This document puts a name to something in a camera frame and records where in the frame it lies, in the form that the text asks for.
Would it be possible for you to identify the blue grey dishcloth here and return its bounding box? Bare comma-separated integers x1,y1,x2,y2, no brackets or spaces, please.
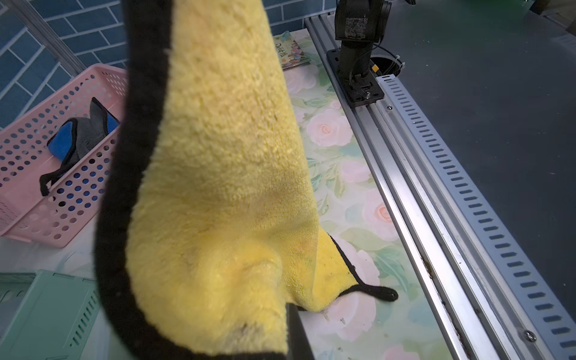
39,97,120,197

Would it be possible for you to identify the aluminium mounting rail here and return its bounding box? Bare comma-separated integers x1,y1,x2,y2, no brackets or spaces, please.
304,13,541,360

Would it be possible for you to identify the right picture book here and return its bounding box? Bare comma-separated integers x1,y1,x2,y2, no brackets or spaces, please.
273,31,311,71

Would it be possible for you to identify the yellow dishcloth black trim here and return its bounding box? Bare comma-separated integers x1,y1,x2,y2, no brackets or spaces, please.
94,1,398,359

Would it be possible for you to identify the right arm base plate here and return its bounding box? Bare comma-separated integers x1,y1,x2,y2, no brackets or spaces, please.
326,49,385,108

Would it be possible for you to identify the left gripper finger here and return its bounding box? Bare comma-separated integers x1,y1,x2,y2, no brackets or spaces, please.
286,304,314,360

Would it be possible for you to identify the grey slotted cable duct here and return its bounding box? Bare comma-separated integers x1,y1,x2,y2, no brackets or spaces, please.
378,76,575,359

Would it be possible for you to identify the green plastic file organizer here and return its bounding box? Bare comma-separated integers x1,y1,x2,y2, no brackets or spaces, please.
1,270,101,359

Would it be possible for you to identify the pink plastic basket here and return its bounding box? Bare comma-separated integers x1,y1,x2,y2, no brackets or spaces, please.
1,64,128,248

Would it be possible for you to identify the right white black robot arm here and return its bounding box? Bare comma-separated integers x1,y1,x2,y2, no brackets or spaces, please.
334,0,392,81

